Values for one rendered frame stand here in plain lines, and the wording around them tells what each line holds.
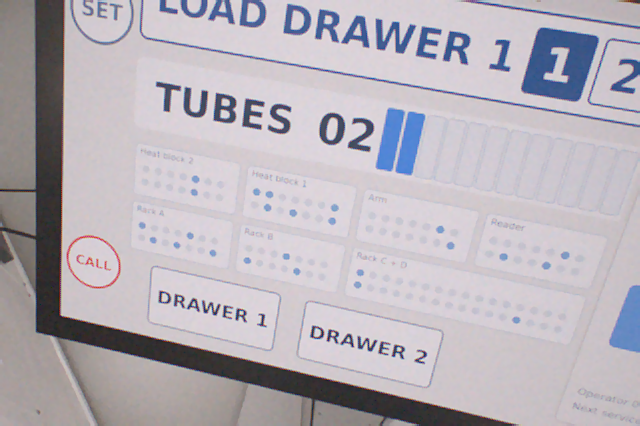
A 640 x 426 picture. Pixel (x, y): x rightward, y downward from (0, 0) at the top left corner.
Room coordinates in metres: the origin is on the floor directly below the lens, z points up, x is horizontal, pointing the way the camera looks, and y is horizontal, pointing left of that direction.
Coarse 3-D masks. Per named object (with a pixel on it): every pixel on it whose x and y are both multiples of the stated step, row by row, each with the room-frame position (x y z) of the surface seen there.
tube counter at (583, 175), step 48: (336, 96) 0.23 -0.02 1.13; (336, 144) 0.21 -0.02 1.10; (384, 144) 0.21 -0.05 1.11; (432, 144) 0.21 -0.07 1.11; (480, 144) 0.20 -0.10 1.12; (528, 144) 0.20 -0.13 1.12; (576, 144) 0.20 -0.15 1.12; (480, 192) 0.18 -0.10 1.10; (528, 192) 0.18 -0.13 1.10; (576, 192) 0.18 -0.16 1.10; (624, 192) 0.18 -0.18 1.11
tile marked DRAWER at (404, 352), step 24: (312, 312) 0.14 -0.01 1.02; (336, 312) 0.14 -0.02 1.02; (360, 312) 0.14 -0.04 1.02; (312, 336) 0.12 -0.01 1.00; (336, 336) 0.12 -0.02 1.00; (360, 336) 0.12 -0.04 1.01; (384, 336) 0.12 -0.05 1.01; (408, 336) 0.12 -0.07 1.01; (432, 336) 0.12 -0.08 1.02; (312, 360) 0.11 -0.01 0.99; (336, 360) 0.11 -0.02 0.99; (360, 360) 0.11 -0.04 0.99; (384, 360) 0.11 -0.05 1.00; (408, 360) 0.11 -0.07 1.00; (432, 360) 0.11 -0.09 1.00; (408, 384) 0.10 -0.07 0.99
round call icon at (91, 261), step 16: (64, 240) 0.18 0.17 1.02; (80, 240) 0.18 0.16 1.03; (96, 240) 0.18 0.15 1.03; (112, 240) 0.18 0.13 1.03; (64, 256) 0.17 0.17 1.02; (80, 256) 0.17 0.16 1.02; (96, 256) 0.17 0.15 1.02; (112, 256) 0.17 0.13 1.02; (64, 272) 0.17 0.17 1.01; (80, 272) 0.17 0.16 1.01; (96, 272) 0.17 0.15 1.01; (112, 272) 0.16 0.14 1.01; (96, 288) 0.16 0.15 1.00; (112, 288) 0.16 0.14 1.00
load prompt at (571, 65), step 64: (192, 0) 0.27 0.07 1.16; (256, 0) 0.27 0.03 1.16; (320, 0) 0.27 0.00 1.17; (384, 0) 0.26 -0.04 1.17; (448, 0) 0.26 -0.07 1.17; (320, 64) 0.24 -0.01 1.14; (384, 64) 0.24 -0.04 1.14; (448, 64) 0.24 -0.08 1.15; (512, 64) 0.23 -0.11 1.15; (576, 64) 0.23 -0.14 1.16
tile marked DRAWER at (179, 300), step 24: (168, 288) 0.15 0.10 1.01; (192, 288) 0.15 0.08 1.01; (216, 288) 0.15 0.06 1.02; (240, 288) 0.15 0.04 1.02; (168, 312) 0.14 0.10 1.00; (192, 312) 0.14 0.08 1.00; (216, 312) 0.14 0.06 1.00; (240, 312) 0.14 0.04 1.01; (264, 312) 0.14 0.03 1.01; (216, 336) 0.13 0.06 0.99; (240, 336) 0.13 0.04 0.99; (264, 336) 0.13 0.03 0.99
